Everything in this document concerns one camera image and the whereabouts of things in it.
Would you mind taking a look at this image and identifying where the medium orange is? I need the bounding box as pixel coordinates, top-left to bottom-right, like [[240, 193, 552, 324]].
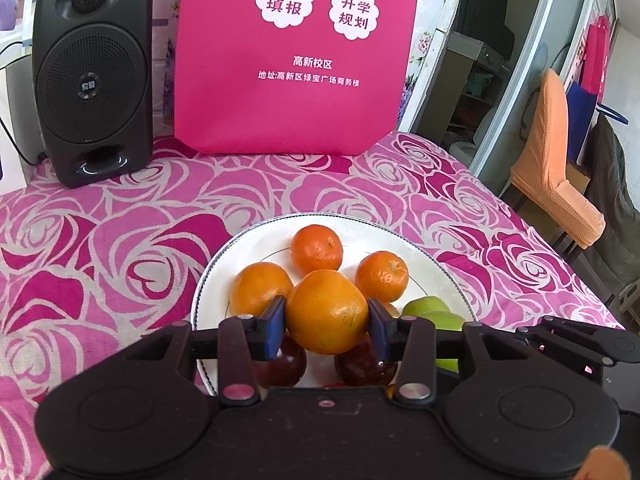
[[229, 262, 295, 318]]

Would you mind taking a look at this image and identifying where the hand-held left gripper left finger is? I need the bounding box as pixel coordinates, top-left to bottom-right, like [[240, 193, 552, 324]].
[[120, 296, 287, 407]]

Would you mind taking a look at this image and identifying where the dark cloth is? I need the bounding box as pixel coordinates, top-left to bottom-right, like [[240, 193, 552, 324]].
[[582, 115, 640, 306]]

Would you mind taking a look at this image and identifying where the pink rose printed tablecloth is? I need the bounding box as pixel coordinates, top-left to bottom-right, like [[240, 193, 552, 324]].
[[0, 132, 626, 480]]

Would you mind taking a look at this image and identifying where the orange covered chair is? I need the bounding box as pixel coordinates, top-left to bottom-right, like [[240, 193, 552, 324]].
[[510, 69, 606, 248]]

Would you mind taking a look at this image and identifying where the black cable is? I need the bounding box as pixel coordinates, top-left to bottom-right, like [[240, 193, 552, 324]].
[[0, 40, 48, 167]]

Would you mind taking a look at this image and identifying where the blue bag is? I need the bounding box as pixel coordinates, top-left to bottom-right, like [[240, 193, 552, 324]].
[[565, 82, 599, 161]]

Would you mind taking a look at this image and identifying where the hanging pink bag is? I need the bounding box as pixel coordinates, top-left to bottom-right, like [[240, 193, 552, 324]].
[[580, 15, 612, 96]]

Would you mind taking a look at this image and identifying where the black speaker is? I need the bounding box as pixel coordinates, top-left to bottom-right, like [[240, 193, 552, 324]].
[[31, 0, 154, 188]]

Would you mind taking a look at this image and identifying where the white plate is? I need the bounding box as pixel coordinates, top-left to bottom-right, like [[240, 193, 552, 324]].
[[191, 213, 478, 396]]

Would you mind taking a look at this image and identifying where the white door frame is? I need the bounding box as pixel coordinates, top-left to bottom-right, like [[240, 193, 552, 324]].
[[470, 0, 616, 196]]

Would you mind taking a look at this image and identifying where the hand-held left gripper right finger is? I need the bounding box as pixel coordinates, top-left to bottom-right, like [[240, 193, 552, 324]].
[[367, 298, 531, 407]]

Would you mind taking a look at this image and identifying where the orange tangerine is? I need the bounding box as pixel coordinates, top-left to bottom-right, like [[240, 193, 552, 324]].
[[355, 251, 409, 303], [291, 225, 345, 275]]

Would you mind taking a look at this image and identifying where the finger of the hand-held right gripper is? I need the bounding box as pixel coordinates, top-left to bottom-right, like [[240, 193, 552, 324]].
[[515, 316, 636, 368]]

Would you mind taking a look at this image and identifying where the magenta printed bag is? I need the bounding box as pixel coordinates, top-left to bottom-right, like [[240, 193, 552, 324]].
[[172, 0, 423, 156]]

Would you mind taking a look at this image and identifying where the green apple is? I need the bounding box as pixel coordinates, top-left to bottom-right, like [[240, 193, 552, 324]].
[[401, 296, 452, 317]]

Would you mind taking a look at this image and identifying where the green mango-shaped fruit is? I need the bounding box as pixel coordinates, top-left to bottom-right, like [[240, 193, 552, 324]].
[[422, 311, 466, 373]]

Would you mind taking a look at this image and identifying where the dark red plum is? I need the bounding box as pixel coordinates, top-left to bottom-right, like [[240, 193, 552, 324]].
[[255, 335, 308, 387], [334, 337, 400, 387]]

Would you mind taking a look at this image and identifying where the large orange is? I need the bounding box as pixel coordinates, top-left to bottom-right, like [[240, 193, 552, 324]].
[[286, 269, 370, 355]]

